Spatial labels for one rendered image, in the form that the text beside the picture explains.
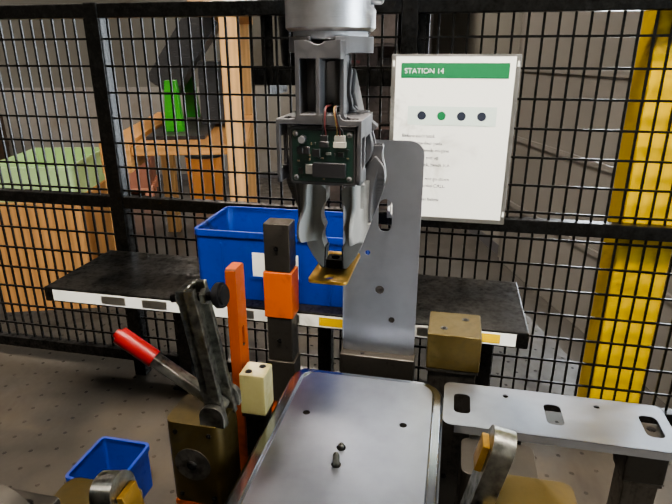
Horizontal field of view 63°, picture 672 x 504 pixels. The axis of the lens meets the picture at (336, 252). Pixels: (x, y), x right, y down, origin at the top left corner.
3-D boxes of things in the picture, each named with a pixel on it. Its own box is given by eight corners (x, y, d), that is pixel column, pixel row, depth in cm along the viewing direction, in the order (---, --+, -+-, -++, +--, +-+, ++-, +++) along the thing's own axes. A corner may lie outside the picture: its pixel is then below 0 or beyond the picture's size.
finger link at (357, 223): (332, 286, 50) (325, 187, 47) (345, 263, 55) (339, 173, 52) (366, 287, 49) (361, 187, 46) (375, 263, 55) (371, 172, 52)
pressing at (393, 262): (413, 357, 87) (425, 141, 75) (342, 349, 89) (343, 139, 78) (413, 355, 87) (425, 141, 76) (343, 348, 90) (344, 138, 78)
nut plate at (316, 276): (346, 286, 51) (346, 274, 51) (306, 282, 52) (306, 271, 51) (361, 255, 59) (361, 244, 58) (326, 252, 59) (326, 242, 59)
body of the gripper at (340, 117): (274, 189, 46) (268, 35, 42) (301, 168, 54) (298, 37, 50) (364, 194, 45) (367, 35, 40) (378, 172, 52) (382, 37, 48)
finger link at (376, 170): (336, 222, 52) (330, 130, 49) (340, 217, 54) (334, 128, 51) (385, 222, 51) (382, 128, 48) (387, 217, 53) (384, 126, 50)
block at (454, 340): (463, 527, 93) (482, 338, 80) (415, 519, 94) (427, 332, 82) (462, 492, 100) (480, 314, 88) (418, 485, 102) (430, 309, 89)
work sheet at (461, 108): (503, 225, 105) (522, 53, 95) (386, 218, 109) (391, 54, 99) (502, 222, 107) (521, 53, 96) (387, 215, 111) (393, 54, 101)
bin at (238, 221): (359, 309, 96) (360, 239, 92) (197, 295, 102) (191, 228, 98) (372, 274, 112) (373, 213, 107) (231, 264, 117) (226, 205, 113)
